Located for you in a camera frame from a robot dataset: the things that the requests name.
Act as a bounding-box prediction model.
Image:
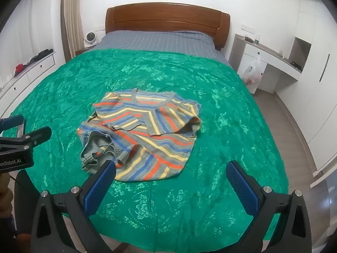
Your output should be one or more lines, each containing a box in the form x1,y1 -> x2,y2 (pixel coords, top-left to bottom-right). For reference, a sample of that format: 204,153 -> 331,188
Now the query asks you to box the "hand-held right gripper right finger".
226,160 -> 312,253

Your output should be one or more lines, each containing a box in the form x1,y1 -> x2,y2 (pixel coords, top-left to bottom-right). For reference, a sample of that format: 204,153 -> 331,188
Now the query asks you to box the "white shelf unit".
229,33 -> 303,94

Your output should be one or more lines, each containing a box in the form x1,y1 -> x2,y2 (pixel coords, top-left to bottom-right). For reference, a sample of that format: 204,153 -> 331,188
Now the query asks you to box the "white wardrobe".
274,0 -> 337,187

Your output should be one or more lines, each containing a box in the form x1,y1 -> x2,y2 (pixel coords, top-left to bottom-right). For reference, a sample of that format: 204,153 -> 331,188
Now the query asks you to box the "person's left forearm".
0,173 -> 14,220

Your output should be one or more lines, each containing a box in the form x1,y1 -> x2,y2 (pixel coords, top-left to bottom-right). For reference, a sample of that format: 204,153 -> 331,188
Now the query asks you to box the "black cloth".
28,49 -> 54,65

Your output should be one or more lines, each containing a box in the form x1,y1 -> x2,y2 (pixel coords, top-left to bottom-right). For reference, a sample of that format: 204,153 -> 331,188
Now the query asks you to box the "white drawer cabinet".
0,50 -> 57,106

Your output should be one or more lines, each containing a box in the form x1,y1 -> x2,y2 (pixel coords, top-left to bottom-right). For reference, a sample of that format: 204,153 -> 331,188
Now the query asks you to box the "white plastic bag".
242,53 -> 264,86

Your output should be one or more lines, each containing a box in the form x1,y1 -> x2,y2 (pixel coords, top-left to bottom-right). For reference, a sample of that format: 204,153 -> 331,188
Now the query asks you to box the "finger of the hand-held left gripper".
0,126 -> 52,153
0,114 -> 26,137

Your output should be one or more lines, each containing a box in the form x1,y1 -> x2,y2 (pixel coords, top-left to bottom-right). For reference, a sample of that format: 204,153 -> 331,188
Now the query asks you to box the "wooden nightstand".
75,43 -> 98,56

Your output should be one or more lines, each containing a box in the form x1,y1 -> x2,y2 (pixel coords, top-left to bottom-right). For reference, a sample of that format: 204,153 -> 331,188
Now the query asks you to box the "green patterned blanket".
1,48 -> 290,252

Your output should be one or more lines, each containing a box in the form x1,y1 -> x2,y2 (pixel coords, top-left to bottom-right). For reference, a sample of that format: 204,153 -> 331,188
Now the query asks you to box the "striped knit sweater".
76,88 -> 203,182

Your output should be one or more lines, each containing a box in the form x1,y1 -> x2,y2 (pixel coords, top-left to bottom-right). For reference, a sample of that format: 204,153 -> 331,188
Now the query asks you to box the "wooden headboard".
105,3 -> 231,51

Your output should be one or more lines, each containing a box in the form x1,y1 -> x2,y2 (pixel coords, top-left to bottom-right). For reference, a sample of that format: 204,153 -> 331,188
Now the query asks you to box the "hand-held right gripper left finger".
31,160 -> 117,253

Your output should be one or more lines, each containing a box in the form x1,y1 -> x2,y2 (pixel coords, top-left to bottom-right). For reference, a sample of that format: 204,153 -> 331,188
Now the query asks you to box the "beige curtain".
60,0 -> 86,61

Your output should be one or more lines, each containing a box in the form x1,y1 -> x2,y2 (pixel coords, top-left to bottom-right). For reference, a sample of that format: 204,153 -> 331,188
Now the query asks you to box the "bed with grey checked sheet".
92,30 -> 233,67

